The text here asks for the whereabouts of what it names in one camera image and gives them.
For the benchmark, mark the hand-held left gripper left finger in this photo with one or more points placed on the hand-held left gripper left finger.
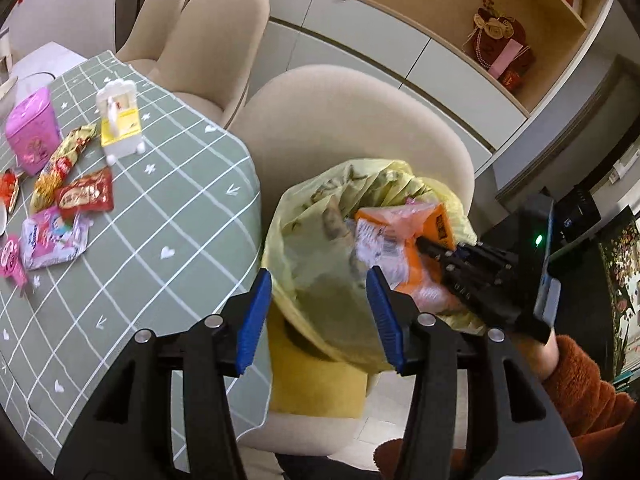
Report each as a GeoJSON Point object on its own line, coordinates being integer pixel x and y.
{"type": "Point", "coordinates": [252, 327]}

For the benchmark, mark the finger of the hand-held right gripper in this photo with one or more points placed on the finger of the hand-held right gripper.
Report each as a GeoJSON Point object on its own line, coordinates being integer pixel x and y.
{"type": "Point", "coordinates": [482, 254]}
{"type": "Point", "coordinates": [462, 277]}

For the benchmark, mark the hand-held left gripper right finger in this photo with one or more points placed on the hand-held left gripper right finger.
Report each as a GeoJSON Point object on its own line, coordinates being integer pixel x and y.
{"type": "Point", "coordinates": [387, 325]}

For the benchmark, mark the orange snack packet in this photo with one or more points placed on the orange snack packet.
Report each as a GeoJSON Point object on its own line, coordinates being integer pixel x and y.
{"type": "Point", "coordinates": [400, 250]}

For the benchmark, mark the yellow plastic trash bag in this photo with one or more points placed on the yellow plastic trash bag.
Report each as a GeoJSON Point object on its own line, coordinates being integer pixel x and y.
{"type": "Point", "coordinates": [320, 270]}

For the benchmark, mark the pink and white snack packet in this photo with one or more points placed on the pink and white snack packet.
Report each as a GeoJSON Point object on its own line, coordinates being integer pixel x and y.
{"type": "Point", "coordinates": [52, 235]}

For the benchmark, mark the small pink snack packet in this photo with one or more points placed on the small pink snack packet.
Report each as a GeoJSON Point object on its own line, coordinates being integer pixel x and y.
{"type": "Point", "coordinates": [10, 260]}

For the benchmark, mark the golden red snack packet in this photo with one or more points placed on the golden red snack packet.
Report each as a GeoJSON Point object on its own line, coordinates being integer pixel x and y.
{"type": "Point", "coordinates": [60, 165]}

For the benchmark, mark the person's right forearm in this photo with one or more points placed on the person's right forearm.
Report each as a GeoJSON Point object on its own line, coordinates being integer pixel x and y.
{"type": "Point", "coordinates": [585, 395]}

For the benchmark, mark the yellow seat cushion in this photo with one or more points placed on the yellow seat cushion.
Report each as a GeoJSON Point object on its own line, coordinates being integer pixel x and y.
{"type": "Point", "coordinates": [310, 390]}

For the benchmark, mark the green checked tablecloth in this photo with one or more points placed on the green checked tablecloth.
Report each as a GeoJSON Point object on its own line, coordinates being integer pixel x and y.
{"type": "Point", "coordinates": [150, 260]}

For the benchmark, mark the small red gift box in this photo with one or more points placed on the small red gift box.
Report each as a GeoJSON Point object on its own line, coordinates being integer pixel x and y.
{"type": "Point", "coordinates": [511, 80]}

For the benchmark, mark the beige dining chair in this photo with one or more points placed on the beige dining chair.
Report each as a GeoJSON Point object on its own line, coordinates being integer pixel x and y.
{"type": "Point", "coordinates": [215, 45]}
{"type": "Point", "coordinates": [155, 20]}
{"type": "Point", "coordinates": [325, 120]}

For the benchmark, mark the large dark red bouquet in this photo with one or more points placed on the large dark red bouquet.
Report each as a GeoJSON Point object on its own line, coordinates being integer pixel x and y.
{"type": "Point", "coordinates": [500, 40]}

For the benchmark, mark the white and yellow toothpick dispenser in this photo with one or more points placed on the white and yellow toothpick dispenser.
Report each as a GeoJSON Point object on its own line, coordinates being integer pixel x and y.
{"type": "Point", "coordinates": [120, 125]}

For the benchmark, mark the pink tin box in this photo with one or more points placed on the pink tin box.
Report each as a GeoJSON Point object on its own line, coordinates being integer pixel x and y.
{"type": "Point", "coordinates": [32, 130]}

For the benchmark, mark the floral wall painting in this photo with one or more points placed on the floral wall painting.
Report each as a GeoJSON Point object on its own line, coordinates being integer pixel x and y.
{"type": "Point", "coordinates": [622, 300]}

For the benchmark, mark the wooden wall shelf cabinet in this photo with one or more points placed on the wooden wall shelf cabinet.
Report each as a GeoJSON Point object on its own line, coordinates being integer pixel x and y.
{"type": "Point", "coordinates": [400, 45]}

